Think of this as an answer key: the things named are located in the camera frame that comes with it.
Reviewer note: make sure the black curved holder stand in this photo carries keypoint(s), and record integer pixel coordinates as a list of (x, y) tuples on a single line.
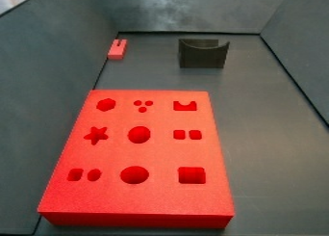
[(202, 53)]

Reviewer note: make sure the red shape-sorting board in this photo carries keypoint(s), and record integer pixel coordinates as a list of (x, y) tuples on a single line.
[(141, 164)]

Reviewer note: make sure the red double-square peg block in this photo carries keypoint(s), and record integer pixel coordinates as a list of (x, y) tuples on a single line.
[(117, 49)]

